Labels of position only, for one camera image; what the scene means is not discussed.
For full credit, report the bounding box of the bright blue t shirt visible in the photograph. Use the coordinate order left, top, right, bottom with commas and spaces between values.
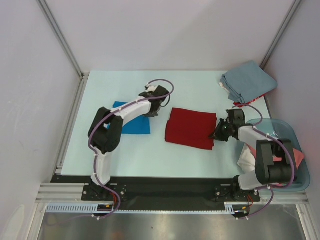
113, 101, 151, 135

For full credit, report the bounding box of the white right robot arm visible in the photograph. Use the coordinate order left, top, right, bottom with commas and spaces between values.
209, 109, 297, 201

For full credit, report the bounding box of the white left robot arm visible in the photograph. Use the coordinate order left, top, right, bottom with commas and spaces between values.
88, 85, 172, 200

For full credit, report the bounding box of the folded red printed t shirt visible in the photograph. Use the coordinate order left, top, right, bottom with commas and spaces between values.
233, 94, 265, 108

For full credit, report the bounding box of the folded white t shirt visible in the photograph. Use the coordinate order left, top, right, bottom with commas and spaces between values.
219, 82, 230, 94

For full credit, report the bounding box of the translucent blue plastic basin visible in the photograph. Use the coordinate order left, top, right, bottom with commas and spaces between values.
246, 118, 311, 193

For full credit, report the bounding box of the folded grey-blue t shirt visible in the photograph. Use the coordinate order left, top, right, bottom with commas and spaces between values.
219, 60, 278, 103

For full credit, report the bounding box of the pink t shirt in basin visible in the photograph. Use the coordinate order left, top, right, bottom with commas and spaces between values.
249, 147, 306, 187

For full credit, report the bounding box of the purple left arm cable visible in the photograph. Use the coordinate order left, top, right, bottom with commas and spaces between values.
88, 79, 175, 221

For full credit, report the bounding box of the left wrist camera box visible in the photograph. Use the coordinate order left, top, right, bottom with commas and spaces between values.
145, 84, 158, 92

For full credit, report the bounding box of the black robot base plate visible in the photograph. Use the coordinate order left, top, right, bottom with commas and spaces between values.
49, 175, 261, 212

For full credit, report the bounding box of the right aluminium frame post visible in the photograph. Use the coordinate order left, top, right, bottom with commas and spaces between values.
260, 0, 304, 70

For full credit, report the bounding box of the aluminium frame post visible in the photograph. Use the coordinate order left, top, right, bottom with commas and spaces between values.
35, 0, 85, 78
260, 0, 304, 70

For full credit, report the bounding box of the left aluminium frame post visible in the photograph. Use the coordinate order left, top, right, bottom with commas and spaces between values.
35, 0, 85, 78

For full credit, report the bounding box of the white slotted cable duct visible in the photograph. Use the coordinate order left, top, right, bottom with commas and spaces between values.
45, 203, 249, 215

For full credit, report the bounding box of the front aluminium frame rail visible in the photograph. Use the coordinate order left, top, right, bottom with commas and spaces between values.
34, 182, 87, 204

